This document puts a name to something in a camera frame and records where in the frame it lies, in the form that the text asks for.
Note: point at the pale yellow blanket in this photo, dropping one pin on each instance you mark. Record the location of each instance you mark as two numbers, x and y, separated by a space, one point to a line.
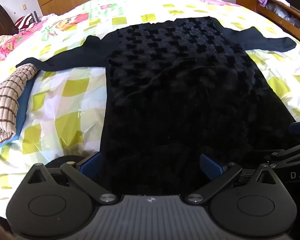
1 41

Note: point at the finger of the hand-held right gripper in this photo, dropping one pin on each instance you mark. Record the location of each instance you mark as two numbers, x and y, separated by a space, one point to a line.
290 153
298 128

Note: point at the red white striped cloth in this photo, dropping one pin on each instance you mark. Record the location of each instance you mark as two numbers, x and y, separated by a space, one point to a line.
23 22

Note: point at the blue folded garment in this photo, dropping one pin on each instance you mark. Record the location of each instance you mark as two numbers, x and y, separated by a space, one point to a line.
22 110

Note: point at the yellow-green checked plastic sheet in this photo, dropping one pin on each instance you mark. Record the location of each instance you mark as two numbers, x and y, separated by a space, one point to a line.
72 120

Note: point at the beige brown-striped folded garment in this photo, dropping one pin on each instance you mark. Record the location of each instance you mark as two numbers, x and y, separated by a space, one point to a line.
7 97

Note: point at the black knit sweater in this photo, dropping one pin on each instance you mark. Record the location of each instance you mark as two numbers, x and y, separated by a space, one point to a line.
165 92

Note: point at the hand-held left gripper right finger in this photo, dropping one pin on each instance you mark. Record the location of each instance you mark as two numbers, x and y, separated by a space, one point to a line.
211 167

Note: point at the dark wooden headboard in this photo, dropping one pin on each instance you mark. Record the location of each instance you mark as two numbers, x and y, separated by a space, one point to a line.
0 20

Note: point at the wooden side cabinet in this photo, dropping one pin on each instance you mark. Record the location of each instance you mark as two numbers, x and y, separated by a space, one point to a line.
247 0

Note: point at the pink floral quilt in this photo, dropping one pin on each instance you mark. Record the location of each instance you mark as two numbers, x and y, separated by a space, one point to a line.
72 20

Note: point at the beige wall switch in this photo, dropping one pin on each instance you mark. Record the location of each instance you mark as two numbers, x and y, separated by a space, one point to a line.
23 6

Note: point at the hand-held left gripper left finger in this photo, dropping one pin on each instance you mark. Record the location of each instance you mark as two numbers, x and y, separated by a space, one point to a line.
86 167

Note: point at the metal thermos bottle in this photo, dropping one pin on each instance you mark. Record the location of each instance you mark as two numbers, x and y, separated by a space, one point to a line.
35 16

